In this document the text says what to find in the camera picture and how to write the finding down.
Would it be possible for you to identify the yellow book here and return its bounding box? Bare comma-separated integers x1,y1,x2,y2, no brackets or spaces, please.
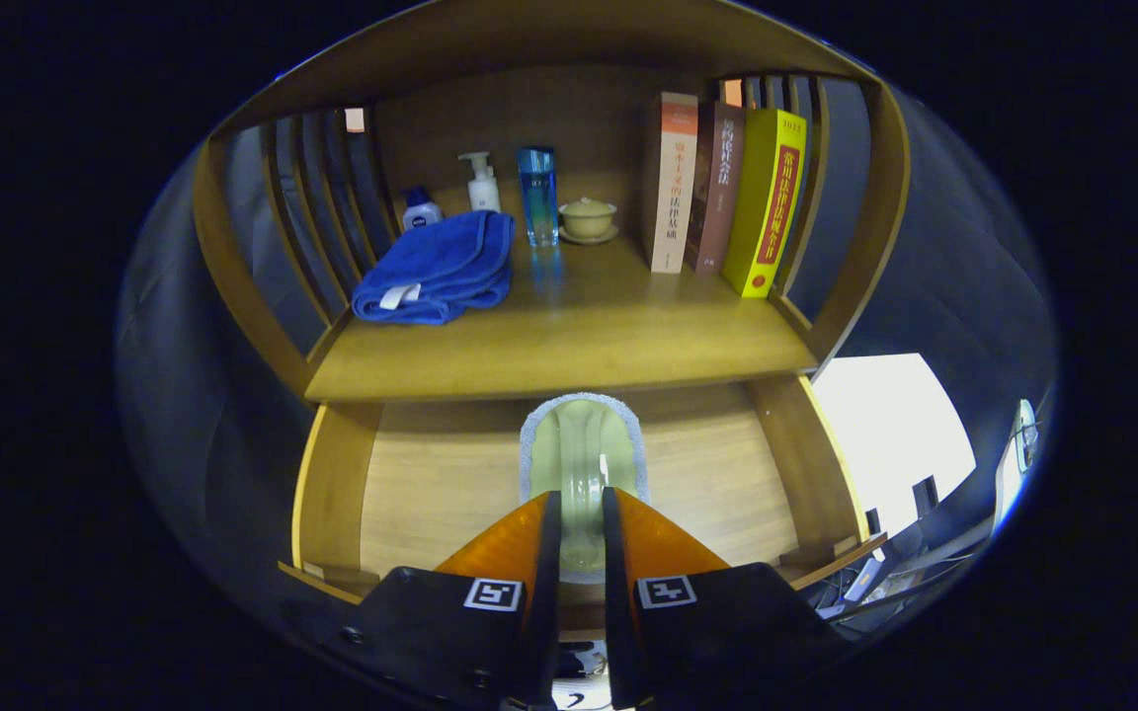
722,108,809,299

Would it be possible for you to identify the orange and white book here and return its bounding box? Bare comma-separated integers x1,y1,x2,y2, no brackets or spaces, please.
650,92,700,275

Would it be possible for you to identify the small white blue-capped bottle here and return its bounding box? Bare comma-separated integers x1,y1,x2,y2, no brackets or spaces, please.
401,186,444,231

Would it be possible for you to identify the brown book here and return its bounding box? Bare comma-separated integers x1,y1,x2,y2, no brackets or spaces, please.
685,101,747,275

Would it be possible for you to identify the blue folded towel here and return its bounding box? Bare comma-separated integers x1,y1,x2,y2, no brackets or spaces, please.
351,209,516,327

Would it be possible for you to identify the wooden drawer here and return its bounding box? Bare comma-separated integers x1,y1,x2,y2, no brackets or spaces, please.
278,373,888,633

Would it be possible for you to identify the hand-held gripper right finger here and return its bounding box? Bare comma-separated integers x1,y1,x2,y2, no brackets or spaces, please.
602,486,852,711

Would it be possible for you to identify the white pump bottle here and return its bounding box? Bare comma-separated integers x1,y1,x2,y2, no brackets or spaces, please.
457,151,503,214

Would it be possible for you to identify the pale green scrubbing brush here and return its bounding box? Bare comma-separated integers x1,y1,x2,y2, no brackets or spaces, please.
518,392,651,584

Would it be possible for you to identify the beige lidded tea cup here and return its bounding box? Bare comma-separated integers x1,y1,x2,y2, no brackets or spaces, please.
558,197,619,246

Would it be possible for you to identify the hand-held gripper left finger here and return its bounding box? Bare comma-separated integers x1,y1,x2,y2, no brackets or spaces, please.
337,491,563,711

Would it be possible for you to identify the blue glass bottle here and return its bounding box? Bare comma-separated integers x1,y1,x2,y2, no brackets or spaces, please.
517,146,561,248

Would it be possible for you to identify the white desk device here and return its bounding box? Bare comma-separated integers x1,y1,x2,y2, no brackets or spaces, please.
994,398,1039,534

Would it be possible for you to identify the wooden cabinet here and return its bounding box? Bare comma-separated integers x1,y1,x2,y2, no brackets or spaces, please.
192,0,913,406

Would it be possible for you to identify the wooden countertop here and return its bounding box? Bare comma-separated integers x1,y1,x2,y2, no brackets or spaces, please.
304,232,819,403

